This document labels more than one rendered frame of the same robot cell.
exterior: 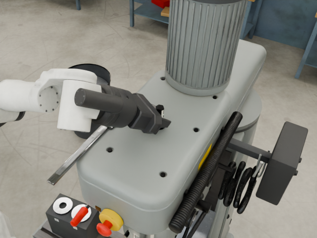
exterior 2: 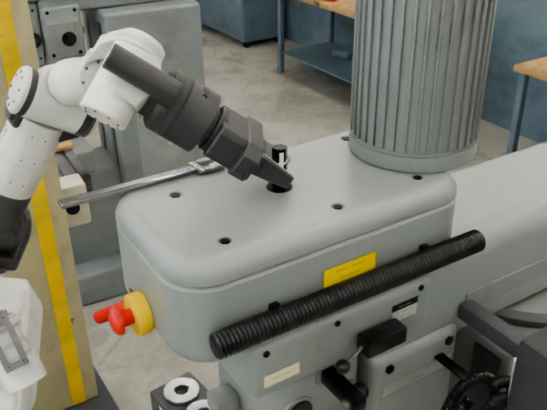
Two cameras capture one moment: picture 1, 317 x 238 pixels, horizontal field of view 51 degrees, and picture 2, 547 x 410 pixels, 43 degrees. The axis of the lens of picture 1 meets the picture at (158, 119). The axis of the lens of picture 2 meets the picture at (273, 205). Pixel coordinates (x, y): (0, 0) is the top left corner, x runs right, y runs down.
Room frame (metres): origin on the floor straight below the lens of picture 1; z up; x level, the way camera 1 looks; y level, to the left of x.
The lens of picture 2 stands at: (-0.13, -0.46, 2.34)
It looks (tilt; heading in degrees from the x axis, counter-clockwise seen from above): 29 degrees down; 32
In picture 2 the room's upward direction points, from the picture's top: 1 degrees counter-clockwise
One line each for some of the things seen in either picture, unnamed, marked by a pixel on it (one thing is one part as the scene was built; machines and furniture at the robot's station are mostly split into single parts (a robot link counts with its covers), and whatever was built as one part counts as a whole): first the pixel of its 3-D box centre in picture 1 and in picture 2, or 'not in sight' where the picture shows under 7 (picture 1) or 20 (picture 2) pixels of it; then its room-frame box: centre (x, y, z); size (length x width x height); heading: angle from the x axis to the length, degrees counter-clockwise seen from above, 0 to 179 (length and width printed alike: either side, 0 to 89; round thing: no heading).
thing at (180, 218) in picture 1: (210, 162); (359, 285); (0.59, -0.15, 1.79); 0.45 x 0.04 x 0.04; 154
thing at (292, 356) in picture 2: not in sight; (303, 296); (0.66, -0.02, 1.68); 0.34 x 0.24 x 0.10; 154
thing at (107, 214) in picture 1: (111, 219); (138, 313); (0.42, 0.10, 1.76); 0.06 x 0.02 x 0.06; 64
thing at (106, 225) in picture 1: (105, 227); (122, 319); (0.40, 0.11, 1.76); 0.04 x 0.03 x 0.04; 64
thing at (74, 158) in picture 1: (85, 147); (142, 182); (0.53, 0.17, 1.89); 0.24 x 0.04 x 0.01; 154
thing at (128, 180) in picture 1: (160, 141); (288, 231); (0.64, -0.01, 1.81); 0.47 x 0.26 x 0.16; 154
